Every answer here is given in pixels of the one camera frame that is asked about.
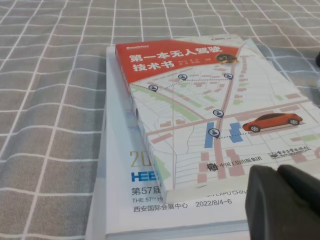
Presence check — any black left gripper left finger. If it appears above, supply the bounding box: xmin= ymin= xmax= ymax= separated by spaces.
xmin=245 ymin=165 xmax=320 ymax=240

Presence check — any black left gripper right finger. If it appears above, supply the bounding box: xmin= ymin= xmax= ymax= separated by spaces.
xmin=277 ymin=165 xmax=320 ymax=213

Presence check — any white expo catalogue book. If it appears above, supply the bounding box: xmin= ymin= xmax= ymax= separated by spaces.
xmin=93 ymin=46 xmax=248 ymax=240

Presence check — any red and white map book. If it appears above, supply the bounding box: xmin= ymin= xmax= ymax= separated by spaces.
xmin=115 ymin=34 xmax=320 ymax=203

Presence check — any grey checkered tablecloth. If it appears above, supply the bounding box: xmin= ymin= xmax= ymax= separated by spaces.
xmin=0 ymin=0 xmax=320 ymax=240

